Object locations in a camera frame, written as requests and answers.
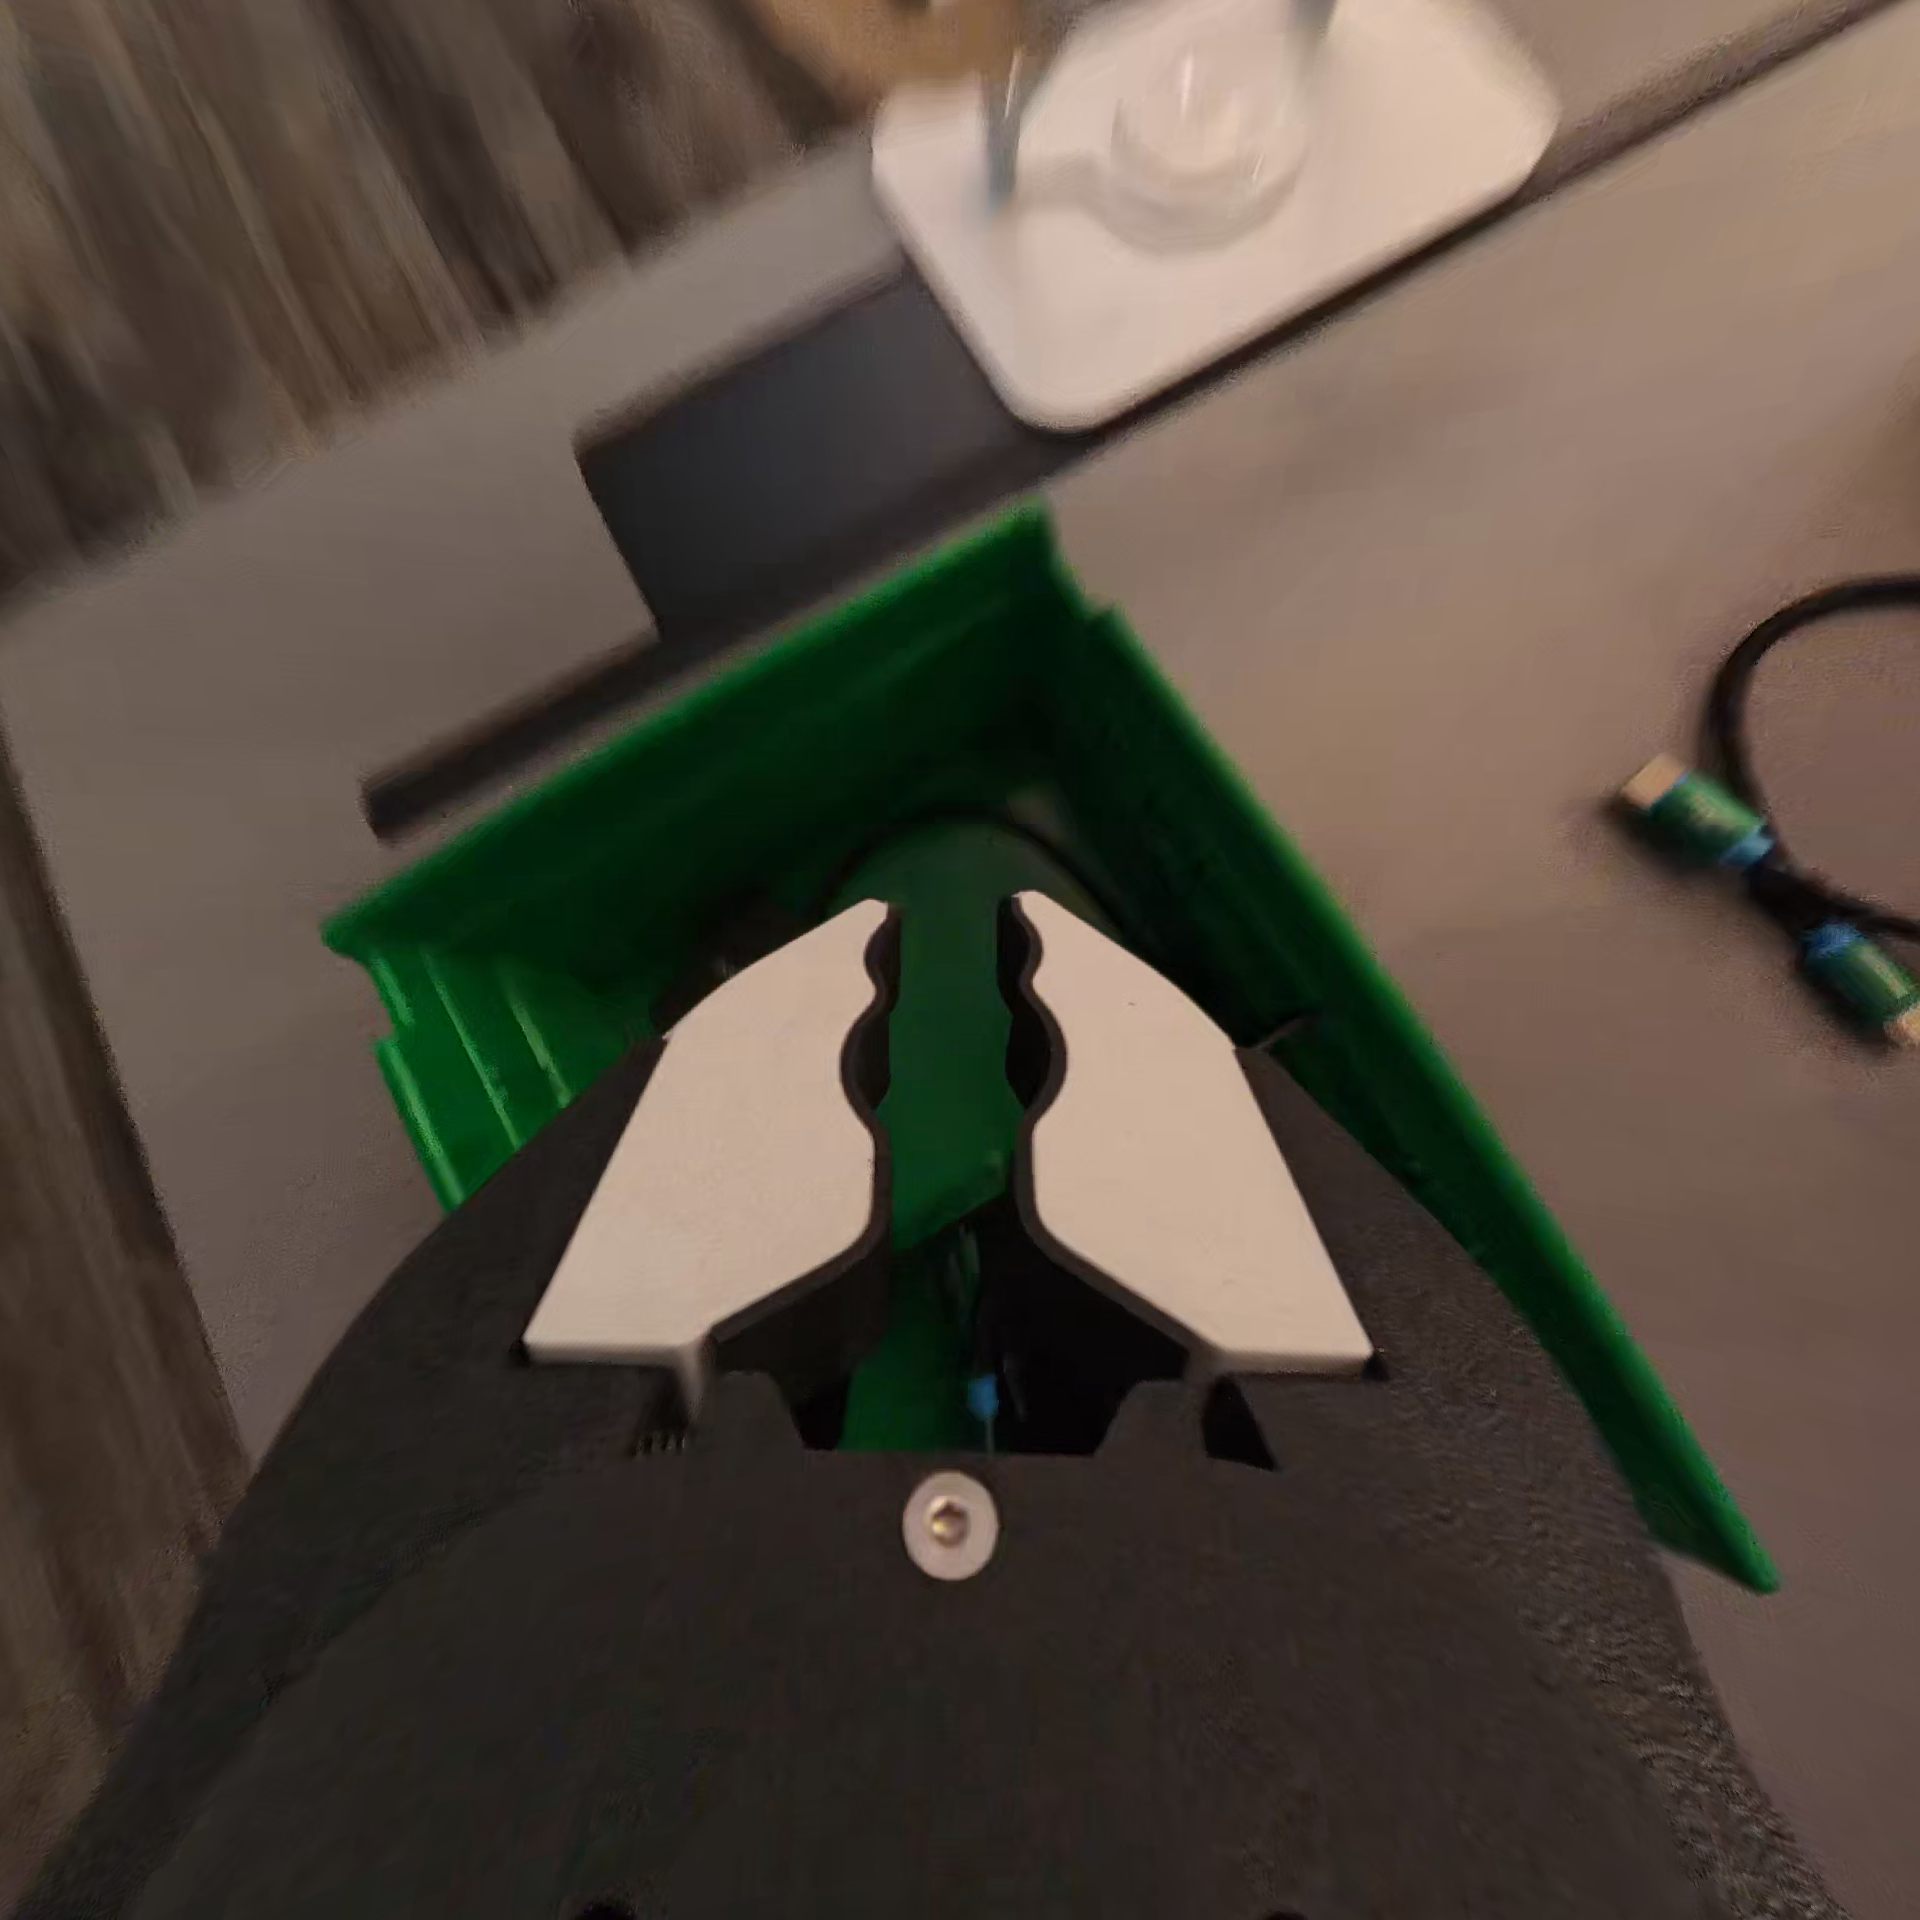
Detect white stand base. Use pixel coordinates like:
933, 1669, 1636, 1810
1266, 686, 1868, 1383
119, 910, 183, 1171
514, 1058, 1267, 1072
871, 0, 1562, 438

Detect green plastic bin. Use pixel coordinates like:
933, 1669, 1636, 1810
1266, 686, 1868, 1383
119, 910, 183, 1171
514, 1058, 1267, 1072
321, 502, 1782, 1591

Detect black flat pad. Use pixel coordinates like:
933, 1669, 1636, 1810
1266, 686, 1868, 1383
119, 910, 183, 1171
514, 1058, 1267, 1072
576, 276, 1052, 648

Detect black braided cable green plugs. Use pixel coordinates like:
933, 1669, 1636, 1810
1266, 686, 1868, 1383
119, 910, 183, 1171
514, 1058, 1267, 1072
1612, 575, 1920, 1051

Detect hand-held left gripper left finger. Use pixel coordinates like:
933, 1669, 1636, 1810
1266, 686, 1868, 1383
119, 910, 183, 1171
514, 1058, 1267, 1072
522, 895, 900, 1370

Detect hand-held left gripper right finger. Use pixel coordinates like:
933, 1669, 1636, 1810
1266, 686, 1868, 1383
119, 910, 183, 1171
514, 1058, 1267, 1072
996, 887, 1378, 1374

